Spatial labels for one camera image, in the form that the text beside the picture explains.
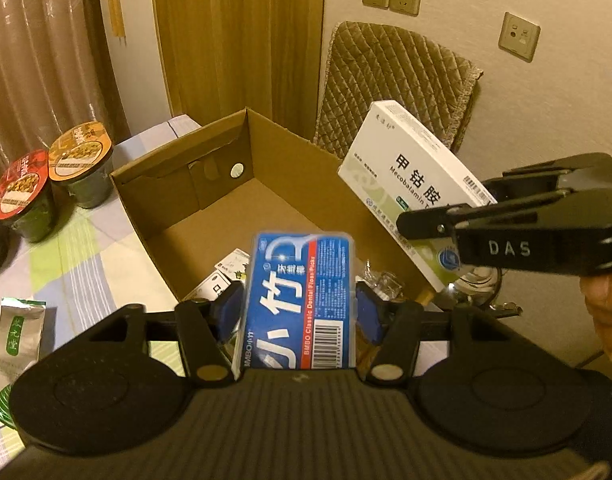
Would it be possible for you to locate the clear plastic packaging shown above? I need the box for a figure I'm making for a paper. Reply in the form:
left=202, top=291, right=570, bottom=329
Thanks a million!
left=356, top=260, right=404, bottom=301

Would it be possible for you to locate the green white spray box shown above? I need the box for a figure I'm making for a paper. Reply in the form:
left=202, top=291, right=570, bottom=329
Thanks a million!
left=184, top=270, right=231, bottom=301

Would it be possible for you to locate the long white narrow box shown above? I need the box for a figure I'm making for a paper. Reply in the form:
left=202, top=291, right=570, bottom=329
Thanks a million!
left=215, top=248, right=250, bottom=282

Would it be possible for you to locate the white medicine box mecobalamin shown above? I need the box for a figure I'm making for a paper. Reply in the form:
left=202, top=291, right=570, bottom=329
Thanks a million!
left=338, top=100, right=496, bottom=292

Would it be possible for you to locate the blue dental floss box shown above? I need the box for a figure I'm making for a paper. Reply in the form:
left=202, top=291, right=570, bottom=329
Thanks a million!
left=232, top=232, right=357, bottom=377

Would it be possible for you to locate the silver green tea pouch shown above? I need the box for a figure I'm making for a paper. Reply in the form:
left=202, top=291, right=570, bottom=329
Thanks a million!
left=0, top=298, right=46, bottom=429

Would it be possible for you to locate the person right hand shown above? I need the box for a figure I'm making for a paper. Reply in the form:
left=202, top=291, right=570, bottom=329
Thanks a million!
left=579, top=272, right=612, bottom=362

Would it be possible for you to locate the steel kettle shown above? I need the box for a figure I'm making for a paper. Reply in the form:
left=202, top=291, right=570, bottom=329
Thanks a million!
left=447, top=266, right=523, bottom=318

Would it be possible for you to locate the brown cardboard box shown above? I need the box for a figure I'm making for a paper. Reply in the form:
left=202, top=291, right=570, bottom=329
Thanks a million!
left=112, top=110, right=434, bottom=304

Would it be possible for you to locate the quilted chair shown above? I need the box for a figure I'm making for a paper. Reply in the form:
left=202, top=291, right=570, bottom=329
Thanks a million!
left=312, top=21, right=483, bottom=158

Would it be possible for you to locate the orange-lid noodle bowl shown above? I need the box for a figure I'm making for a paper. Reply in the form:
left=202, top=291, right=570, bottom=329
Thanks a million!
left=49, top=122, right=113, bottom=209

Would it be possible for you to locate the red-lid noodle bowl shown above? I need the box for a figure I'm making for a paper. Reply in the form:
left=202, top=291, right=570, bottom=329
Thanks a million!
left=0, top=150, right=58, bottom=243

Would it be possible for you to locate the wooden door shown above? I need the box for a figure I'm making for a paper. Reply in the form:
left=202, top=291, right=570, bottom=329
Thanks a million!
left=153, top=0, right=324, bottom=139

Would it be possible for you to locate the beige curtain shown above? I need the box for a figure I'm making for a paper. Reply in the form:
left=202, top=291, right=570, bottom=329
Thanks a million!
left=0, top=0, right=130, bottom=176

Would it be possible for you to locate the single wall socket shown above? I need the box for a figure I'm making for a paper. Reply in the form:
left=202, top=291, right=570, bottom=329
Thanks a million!
left=498, top=12, right=541, bottom=63

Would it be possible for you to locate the wall hanging ornament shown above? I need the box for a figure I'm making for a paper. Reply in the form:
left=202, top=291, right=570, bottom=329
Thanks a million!
left=108, top=0, right=126, bottom=42

